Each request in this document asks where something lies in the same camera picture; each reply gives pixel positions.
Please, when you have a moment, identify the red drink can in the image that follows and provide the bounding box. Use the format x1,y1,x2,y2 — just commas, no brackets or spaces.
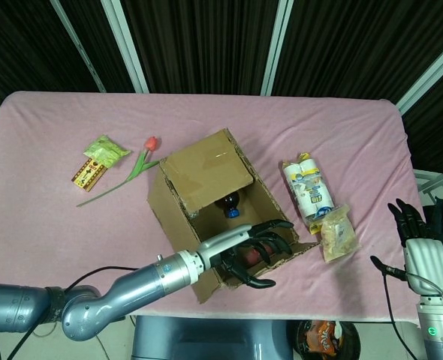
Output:
243,245,279,264

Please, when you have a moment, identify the pink fleece table cloth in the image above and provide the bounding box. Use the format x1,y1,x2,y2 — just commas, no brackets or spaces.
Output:
0,91,438,323

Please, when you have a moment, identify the black pleated curtain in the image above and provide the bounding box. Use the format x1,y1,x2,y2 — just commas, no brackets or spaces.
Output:
0,0,443,170

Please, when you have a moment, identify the green snack packet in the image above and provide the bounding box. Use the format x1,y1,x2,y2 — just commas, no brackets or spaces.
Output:
83,133,132,168

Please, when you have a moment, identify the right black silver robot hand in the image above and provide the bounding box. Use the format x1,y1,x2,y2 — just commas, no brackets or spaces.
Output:
369,198,443,296

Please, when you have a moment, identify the clear bag of beige snacks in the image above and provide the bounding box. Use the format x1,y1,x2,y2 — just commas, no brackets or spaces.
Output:
318,204,361,263

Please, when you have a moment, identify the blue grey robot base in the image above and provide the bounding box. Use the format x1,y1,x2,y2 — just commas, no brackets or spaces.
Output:
131,315,301,360

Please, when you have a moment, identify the white partition frame post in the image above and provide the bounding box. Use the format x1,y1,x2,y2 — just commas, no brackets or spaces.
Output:
50,0,106,93
396,35,443,113
261,0,294,97
101,0,149,94

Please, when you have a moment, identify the white metal rack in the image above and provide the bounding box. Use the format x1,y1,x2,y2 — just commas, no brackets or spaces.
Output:
412,168,443,206

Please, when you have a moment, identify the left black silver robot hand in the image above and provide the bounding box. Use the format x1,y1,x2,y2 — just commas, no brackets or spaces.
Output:
195,220,296,290

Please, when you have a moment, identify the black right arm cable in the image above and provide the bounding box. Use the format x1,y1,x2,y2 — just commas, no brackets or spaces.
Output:
381,264,412,360

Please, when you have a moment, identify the orange snack wrapper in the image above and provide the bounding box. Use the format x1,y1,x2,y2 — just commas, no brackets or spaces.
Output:
306,320,342,356

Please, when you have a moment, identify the dark bottle with blue cap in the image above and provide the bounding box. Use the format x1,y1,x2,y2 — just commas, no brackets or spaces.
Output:
214,190,243,219

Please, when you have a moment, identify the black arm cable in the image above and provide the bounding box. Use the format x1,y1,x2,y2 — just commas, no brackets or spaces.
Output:
64,254,162,293
381,264,412,360

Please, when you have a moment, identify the yellow brown small carton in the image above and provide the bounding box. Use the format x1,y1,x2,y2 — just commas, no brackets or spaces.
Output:
71,157,109,193

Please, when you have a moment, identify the brown cardboard shipping box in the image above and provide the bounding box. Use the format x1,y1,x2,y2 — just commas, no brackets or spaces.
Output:
146,128,320,305

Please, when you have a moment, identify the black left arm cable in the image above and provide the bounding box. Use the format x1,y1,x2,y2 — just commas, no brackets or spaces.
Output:
64,254,162,293

